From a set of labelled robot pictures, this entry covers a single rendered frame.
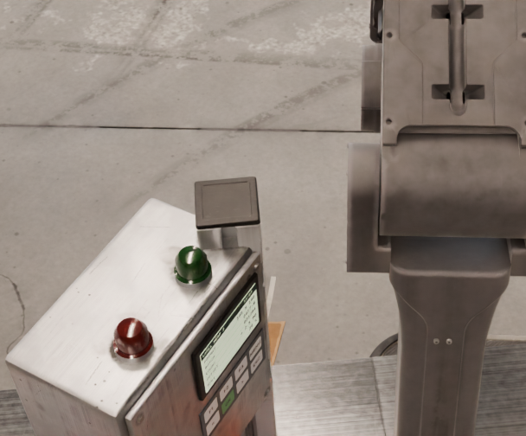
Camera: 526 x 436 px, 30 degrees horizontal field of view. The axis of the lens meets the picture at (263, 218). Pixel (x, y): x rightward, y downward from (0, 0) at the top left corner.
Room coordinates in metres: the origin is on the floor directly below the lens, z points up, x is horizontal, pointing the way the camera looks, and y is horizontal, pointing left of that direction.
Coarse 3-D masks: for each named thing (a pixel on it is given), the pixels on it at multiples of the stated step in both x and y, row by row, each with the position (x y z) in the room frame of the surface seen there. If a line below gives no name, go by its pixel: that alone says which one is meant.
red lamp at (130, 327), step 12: (120, 324) 0.39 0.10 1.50; (132, 324) 0.39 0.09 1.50; (144, 324) 0.39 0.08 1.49; (120, 336) 0.38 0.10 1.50; (132, 336) 0.38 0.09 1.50; (144, 336) 0.38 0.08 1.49; (120, 348) 0.38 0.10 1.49; (132, 348) 0.38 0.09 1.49; (144, 348) 0.38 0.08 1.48; (132, 360) 0.37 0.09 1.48
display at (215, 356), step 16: (256, 288) 0.45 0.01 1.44; (240, 304) 0.43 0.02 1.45; (256, 304) 0.45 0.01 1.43; (224, 320) 0.42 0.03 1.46; (240, 320) 0.43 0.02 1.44; (256, 320) 0.45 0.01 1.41; (208, 336) 0.40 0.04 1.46; (224, 336) 0.42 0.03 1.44; (240, 336) 0.43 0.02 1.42; (208, 352) 0.40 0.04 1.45; (224, 352) 0.41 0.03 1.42; (208, 368) 0.40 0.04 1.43; (224, 368) 0.41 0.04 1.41; (208, 384) 0.40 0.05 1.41
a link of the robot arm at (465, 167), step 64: (384, 0) 0.43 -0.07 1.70; (448, 0) 0.43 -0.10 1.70; (512, 0) 0.42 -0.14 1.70; (384, 64) 0.40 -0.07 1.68; (448, 64) 0.39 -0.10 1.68; (512, 64) 0.39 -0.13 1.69; (384, 128) 0.37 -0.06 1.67; (448, 128) 0.37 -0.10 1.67; (512, 128) 0.36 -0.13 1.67; (384, 192) 0.34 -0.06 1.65; (448, 192) 0.34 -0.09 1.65; (512, 192) 0.33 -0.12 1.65
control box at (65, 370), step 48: (144, 240) 0.48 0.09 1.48; (192, 240) 0.48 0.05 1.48; (96, 288) 0.44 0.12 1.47; (144, 288) 0.44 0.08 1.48; (240, 288) 0.44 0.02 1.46; (48, 336) 0.40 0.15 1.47; (96, 336) 0.40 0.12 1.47; (192, 336) 0.40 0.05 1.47; (48, 384) 0.36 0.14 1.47; (96, 384) 0.36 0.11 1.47; (144, 384) 0.36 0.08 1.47; (192, 384) 0.39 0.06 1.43; (48, 432) 0.37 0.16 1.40; (96, 432) 0.35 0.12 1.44; (144, 432) 0.34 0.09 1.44; (192, 432) 0.38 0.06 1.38; (240, 432) 0.42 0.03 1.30
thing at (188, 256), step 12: (180, 252) 0.45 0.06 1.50; (192, 252) 0.45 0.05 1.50; (204, 252) 0.45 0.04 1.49; (180, 264) 0.44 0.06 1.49; (192, 264) 0.44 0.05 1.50; (204, 264) 0.44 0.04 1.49; (180, 276) 0.44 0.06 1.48; (192, 276) 0.43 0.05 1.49; (204, 276) 0.44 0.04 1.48; (192, 288) 0.43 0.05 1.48
